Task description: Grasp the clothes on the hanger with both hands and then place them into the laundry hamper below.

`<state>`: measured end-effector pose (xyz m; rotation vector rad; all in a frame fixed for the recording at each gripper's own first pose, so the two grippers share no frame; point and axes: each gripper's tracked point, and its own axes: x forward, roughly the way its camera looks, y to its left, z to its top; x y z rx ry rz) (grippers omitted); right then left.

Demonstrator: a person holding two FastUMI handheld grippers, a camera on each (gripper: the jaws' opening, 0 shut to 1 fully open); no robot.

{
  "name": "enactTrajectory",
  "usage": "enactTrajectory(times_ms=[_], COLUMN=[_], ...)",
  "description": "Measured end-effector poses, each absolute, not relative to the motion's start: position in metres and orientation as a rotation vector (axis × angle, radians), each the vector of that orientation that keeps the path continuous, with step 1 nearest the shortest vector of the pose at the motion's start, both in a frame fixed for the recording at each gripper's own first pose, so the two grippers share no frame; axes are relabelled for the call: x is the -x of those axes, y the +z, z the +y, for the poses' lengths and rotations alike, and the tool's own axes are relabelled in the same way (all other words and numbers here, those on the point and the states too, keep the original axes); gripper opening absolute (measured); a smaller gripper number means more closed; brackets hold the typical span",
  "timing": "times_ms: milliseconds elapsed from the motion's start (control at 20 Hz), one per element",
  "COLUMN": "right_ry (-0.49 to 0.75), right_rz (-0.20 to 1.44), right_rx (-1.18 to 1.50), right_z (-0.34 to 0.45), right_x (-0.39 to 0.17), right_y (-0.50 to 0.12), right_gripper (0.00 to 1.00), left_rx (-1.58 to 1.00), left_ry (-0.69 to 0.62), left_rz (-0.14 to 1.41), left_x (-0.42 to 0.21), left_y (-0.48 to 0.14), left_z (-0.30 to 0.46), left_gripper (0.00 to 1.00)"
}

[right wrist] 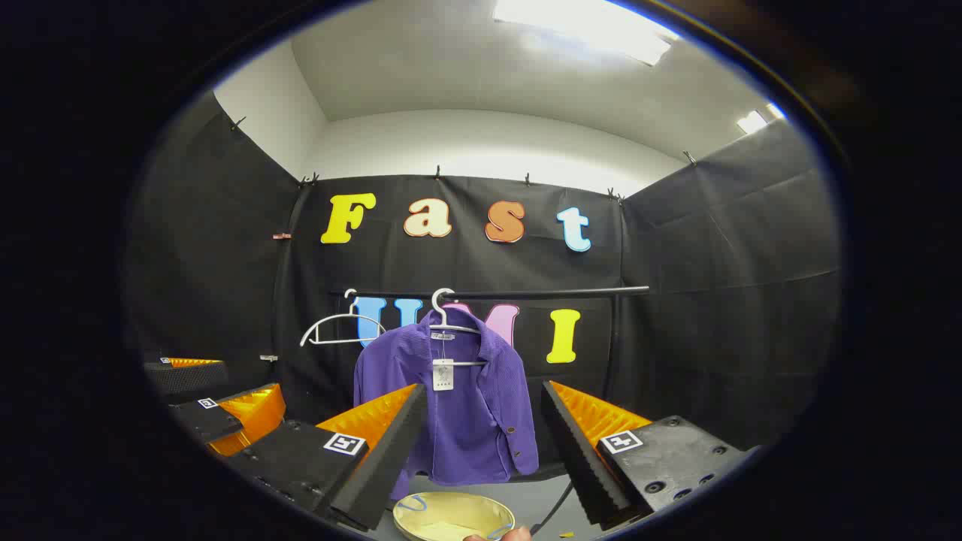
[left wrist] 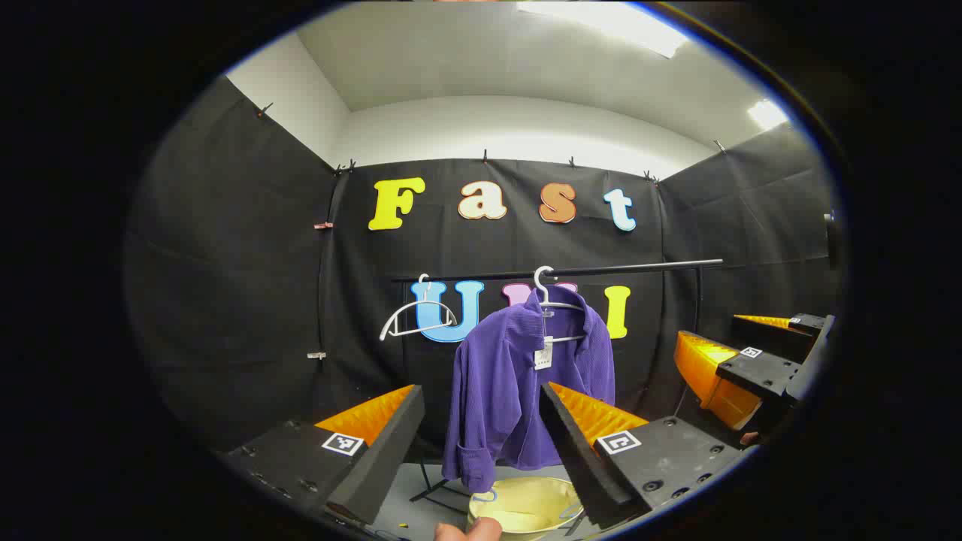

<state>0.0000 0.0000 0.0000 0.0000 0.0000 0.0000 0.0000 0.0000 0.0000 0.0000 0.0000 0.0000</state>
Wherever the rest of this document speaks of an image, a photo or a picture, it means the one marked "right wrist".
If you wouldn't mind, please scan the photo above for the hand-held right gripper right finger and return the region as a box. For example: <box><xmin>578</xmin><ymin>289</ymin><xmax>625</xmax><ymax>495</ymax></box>
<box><xmin>541</xmin><ymin>379</ymin><xmax>752</xmax><ymax>528</ymax></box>

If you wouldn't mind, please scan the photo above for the small white clothes hanger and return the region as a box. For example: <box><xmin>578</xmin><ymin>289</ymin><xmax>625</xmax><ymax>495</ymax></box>
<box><xmin>299</xmin><ymin>289</ymin><xmax>388</xmax><ymax>348</ymax></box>

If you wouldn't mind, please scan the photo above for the large white clothes hanger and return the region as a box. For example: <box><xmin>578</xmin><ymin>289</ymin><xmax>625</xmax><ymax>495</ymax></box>
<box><xmin>428</xmin><ymin>288</ymin><xmax>489</xmax><ymax>369</ymax></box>

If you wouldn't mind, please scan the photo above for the black clothes rack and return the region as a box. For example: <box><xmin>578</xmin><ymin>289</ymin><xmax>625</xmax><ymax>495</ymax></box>
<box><xmin>331</xmin><ymin>284</ymin><xmax>651</xmax><ymax>407</ymax></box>

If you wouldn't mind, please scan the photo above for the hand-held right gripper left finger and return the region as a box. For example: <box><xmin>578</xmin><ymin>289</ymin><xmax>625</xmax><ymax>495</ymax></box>
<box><xmin>224</xmin><ymin>383</ymin><xmax>429</xmax><ymax>533</ymax></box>

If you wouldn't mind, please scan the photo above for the black floor cable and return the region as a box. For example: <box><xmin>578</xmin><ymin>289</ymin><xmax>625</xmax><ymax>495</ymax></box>
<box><xmin>530</xmin><ymin>481</ymin><xmax>576</xmax><ymax>536</ymax></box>

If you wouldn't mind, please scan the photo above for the small ceiling light panel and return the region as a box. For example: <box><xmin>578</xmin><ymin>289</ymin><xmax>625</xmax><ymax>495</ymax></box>
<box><xmin>737</xmin><ymin>101</ymin><xmax>786</xmax><ymax>136</ymax></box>

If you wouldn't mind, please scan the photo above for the large ceiling light panel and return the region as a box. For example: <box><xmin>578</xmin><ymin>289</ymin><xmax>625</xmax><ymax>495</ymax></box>
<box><xmin>492</xmin><ymin>0</ymin><xmax>673</xmax><ymax>67</ymax></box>

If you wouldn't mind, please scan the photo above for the beige laundry hamper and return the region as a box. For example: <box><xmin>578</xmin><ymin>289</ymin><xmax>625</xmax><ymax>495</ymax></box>
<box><xmin>392</xmin><ymin>492</ymin><xmax>518</xmax><ymax>541</ymax></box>

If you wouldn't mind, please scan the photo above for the black backdrop cloth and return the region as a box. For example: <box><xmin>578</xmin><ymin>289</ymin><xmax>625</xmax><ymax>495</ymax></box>
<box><xmin>124</xmin><ymin>90</ymin><xmax>843</xmax><ymax>482</ymax></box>

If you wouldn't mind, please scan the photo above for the row of black backdrop clips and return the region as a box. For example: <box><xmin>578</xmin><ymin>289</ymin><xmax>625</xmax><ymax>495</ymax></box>
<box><xmin>229</xmin><ymin>115</ymin><xmax>700</xmax><ymax>202</ymax></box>

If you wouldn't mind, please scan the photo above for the purple shirt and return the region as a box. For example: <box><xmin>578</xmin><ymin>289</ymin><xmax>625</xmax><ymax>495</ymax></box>
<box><xmin>353</xmin><ymin>307</ymin><xmax>540</xmax><ymax>500</ymax></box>

